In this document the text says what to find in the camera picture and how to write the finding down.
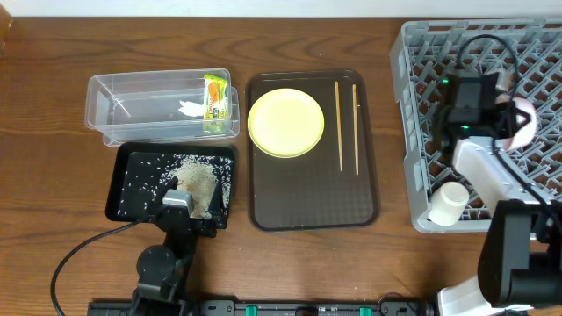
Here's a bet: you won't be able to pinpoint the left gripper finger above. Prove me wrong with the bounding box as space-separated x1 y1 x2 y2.
151 176 178 210
207 181 225 222

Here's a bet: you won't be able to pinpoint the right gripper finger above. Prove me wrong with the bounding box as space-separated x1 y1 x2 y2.
484 69 514 93
500 100 532 139

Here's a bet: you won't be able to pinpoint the pink bowl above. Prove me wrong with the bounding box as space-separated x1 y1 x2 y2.
500 97 537 151

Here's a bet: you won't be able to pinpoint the white tissue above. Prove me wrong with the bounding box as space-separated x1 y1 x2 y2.
178 101 205 117

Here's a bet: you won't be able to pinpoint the white cup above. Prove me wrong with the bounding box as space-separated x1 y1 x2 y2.
428 182 469 226

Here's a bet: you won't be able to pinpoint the green yellow snack wrapper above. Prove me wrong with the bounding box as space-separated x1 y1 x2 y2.
203 74 228 134

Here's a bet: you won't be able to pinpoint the yellow plate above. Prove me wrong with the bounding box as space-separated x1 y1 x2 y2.
248 88 325 158

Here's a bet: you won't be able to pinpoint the wooden chopstick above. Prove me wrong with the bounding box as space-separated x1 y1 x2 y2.
352 84 359 176
335 81 343 172

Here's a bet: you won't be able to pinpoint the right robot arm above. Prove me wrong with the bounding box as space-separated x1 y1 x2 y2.
432 70 561 315

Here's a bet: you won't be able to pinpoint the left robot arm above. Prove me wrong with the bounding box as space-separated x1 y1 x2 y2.
122 177 227 316

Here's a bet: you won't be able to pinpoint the grey dishwasher rack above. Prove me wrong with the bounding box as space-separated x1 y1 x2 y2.
390 18 561 233

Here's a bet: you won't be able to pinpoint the food scraps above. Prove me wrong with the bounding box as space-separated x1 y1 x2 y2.
118 153 233 219

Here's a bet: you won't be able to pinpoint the black plastic tray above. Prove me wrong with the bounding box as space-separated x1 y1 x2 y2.
105 142 234 229

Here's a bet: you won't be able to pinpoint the clear plastic bin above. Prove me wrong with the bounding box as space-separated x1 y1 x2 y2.
84 68 241 147

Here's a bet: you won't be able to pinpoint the dark brown serving tray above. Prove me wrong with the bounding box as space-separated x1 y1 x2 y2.
246 69 380 232

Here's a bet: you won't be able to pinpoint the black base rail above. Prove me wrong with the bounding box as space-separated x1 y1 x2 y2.
87 292 440 316

